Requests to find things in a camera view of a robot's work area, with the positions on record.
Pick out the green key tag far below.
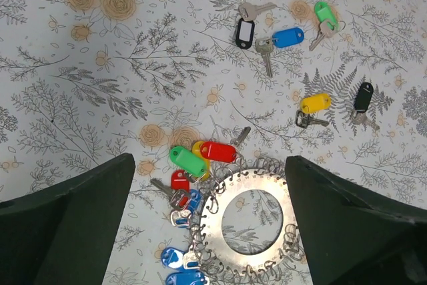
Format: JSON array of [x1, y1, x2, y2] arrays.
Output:
[[314, 1, 338, 27]]

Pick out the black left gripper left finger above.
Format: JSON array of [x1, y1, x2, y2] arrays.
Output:
[[1, 153, 135, 284]]

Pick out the black key tag white label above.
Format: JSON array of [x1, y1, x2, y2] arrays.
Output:
[[235, 18, 255, 49]]

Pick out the blue key tags cluster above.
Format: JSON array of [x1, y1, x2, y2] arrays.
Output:
[[161, 190, 210, 285]]

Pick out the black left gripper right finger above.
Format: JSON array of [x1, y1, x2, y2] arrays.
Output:
[[285, 156, 426, 284]]

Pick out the small red key tag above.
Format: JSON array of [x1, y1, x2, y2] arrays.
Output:
[[170, 170, 191, 210]]

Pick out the silver key on green tag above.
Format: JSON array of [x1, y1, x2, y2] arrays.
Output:
[[309, 19, 346, 51]]

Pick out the silver key on black tag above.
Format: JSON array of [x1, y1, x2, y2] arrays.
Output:
[[350, 111, 380, 131]]

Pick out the blue key tag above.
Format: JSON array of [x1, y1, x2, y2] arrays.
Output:
[[272, 27, 304, 48]]

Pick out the red key tag on ring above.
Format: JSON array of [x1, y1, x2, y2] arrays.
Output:
[[200, 141, 238, 163]]

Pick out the silver key on blue tag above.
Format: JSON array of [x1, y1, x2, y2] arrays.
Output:
[[256, 37, 274, 78]]

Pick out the green key tag on ring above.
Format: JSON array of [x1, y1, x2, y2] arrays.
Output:
[[169, 146, 206, 177]]

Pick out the yellow key tag on ring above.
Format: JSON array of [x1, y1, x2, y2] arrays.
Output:
[[191, 141, 210, 181]]

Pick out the floral table mat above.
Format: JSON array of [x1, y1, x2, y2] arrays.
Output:
[[1, 0, 426, 284]]

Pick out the dark key on yellow tag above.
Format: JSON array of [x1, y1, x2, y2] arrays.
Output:
[[295, 110, 330, 128]]

